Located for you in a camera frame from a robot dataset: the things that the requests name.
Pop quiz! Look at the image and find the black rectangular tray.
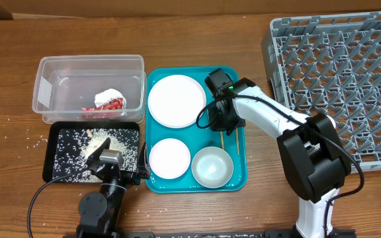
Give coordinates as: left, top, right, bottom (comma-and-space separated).
42, 122, 140, 182

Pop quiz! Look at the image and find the teal plastic tray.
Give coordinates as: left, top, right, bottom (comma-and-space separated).
145, 66, 248, 194

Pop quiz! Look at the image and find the grey dishwasher rack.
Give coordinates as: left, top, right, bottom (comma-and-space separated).
261, 11, 381, 171

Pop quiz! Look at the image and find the small white plate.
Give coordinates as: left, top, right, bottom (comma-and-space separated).
149, 138, 191, 180

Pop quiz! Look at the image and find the grey bowl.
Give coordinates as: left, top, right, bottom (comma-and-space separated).
191, 147, 233, 189

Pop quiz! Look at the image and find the left wooden chopstick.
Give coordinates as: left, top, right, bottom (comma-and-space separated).
220, 131, 225, 150

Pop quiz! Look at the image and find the white napkin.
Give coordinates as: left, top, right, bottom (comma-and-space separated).
94, 89, 126, 107

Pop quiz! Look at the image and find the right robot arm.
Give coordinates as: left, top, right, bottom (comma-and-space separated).
204, 68, 356, 237

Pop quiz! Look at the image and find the spilled rice pile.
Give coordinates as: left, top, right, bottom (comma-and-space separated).
52, 128, 139, 179

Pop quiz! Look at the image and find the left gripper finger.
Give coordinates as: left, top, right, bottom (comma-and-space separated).
86, 138, 110, 169
136, 142, 151, 180

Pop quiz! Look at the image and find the large white plate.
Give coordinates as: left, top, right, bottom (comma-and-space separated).
148, 75, 206, 129

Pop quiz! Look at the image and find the right wooden chopstick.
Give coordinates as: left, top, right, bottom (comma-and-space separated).
235, 128, 240, 155

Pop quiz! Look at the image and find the wooden chopstick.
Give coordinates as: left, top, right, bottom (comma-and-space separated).
220, 131, 225, 150
235, 128, 240, 155

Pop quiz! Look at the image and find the clear plastic bin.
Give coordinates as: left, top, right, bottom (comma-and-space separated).
32, 55, 146, 124

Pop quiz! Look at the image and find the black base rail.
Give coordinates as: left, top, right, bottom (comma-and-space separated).
64, 227, 357, 238

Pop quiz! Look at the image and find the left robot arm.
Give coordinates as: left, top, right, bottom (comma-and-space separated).
75, 138, 150, 238

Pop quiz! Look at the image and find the red snack wrapper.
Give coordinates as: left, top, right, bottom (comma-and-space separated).
82, 97, 126, 119

